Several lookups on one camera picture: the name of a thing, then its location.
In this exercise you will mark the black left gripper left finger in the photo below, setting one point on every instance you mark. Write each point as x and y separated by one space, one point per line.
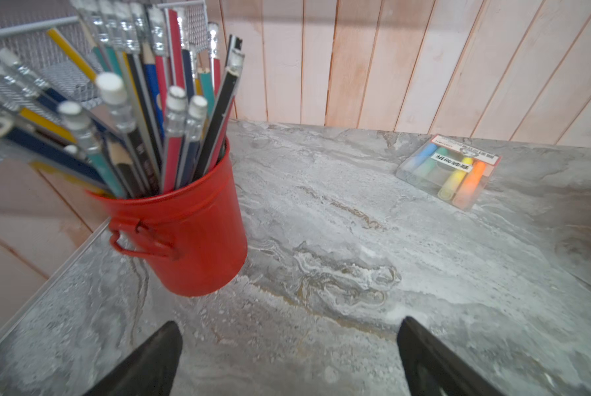
149 370

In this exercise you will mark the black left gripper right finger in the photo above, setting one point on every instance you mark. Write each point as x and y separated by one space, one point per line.
431 368

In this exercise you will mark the highlighter marker pack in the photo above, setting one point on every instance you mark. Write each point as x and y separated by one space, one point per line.
450 170

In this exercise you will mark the red pencil cup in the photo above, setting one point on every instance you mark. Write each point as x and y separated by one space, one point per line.
193 238

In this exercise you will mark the bundle of coloured pencils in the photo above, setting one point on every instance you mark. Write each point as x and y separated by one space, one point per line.
42 126

